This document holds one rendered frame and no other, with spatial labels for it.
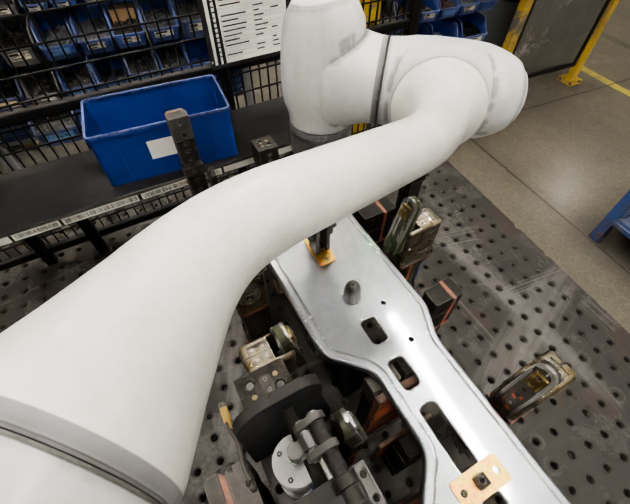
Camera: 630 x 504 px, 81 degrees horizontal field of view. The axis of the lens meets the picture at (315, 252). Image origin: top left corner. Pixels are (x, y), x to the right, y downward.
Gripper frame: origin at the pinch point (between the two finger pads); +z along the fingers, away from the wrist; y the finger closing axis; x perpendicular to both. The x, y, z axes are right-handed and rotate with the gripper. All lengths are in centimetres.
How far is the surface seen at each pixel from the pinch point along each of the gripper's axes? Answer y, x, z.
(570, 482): 28, -58, 35
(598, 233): 178, 2, 99
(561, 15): 270, 133, 48
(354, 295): -0.5, -14.0, 1.7
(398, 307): 6.6, -18.6, 4.9
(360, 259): 6.4, -5.8, 4.9
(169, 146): -18.9, 35.4, -5.1
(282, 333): -16.2, -18.1, -5.9
